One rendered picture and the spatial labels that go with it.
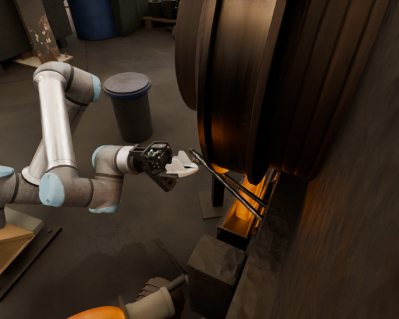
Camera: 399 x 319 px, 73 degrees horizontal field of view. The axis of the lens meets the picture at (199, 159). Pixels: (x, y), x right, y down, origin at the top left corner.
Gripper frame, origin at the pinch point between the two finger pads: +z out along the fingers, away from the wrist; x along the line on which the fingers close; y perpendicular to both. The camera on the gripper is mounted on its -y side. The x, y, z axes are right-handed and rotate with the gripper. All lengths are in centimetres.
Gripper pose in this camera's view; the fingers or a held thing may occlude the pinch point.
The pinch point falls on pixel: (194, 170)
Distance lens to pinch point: 75.1
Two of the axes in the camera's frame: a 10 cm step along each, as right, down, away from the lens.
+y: -2.8, -7.9, -5.5
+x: 4.4, -6.1, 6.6
